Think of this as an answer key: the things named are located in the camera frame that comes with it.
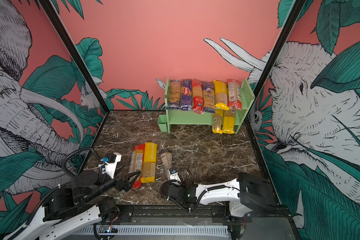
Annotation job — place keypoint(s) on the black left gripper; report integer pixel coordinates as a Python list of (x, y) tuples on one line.
[(121, 186)]

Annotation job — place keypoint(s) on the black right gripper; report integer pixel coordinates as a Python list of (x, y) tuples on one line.
[(183, 187)]

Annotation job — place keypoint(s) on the red yellow spaghetti bag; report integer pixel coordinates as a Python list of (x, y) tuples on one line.
[(136, 163)]

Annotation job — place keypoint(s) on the purple label spaghetti bag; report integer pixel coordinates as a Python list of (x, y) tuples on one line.
[(169, 170)]

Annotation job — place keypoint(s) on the blue Barilla spaghetti pack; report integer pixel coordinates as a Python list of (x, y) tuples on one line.
[(186, 95)]

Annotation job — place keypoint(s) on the blue gold spaghetti bag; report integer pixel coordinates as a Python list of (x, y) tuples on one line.
[(174, 97)]

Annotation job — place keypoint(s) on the red label spaghetti bag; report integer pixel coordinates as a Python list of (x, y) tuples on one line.
[(234, 95)]

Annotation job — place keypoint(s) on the blue Korean spaghetti bag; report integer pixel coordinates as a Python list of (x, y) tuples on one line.
[(209, 97)]

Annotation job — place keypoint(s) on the yellow Pastatime spaghetti bag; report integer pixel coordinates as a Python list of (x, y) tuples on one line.
[(221, 96)]

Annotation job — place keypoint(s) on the yellow barcode spaghetti bag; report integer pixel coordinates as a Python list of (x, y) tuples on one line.
[(229, 122)]

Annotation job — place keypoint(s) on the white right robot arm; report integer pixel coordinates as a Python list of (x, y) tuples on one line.
[(245, 194)]

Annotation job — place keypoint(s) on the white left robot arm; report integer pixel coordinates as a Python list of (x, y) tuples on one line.
[(69, 208)]

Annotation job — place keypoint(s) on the green metal shelf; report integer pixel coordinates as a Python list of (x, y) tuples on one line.
[(179, 117)]

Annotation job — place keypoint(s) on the yellow Pastatime bag left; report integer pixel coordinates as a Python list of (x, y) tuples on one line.
[(149, 163)]

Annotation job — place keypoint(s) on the green hanging cup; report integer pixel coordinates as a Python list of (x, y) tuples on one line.
[(162, 123)]

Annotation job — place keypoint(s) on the white vented strip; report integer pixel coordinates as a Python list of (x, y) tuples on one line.
[(151, 230)]

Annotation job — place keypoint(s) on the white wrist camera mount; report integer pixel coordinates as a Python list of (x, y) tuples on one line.
[(110, 162)]

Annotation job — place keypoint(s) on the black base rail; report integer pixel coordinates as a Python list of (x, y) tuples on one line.
[(217, 214)]

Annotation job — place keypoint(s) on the black corner frame post left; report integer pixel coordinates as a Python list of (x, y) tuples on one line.
[(54, 18)]

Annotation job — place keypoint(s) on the black corner frame post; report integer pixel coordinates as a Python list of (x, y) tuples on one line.
[(283, 36), (54, 18)]

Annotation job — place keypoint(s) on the black corner frame post right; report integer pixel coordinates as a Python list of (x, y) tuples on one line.
[(283, 36)]

